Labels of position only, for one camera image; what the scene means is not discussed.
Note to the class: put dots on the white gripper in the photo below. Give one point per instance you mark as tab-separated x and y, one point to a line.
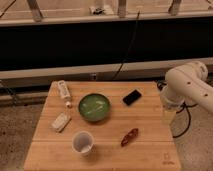
171	101

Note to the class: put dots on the black eraser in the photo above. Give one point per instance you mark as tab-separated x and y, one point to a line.
132	97

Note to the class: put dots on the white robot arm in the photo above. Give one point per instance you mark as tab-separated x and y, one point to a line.
183	82

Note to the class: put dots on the green ceramic bowl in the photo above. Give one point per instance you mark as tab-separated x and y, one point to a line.
94	107

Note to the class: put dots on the white ceramic cup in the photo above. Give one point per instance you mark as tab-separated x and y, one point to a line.
82	143

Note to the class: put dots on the red chili pepper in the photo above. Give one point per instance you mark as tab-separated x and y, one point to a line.
129	136

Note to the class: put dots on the white rectangular remote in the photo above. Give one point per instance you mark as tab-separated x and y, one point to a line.
60	122

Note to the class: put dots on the white tube with cap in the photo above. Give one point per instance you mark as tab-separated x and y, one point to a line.
64	92

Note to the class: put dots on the metal frame rail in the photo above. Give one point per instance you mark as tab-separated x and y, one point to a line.
105	72

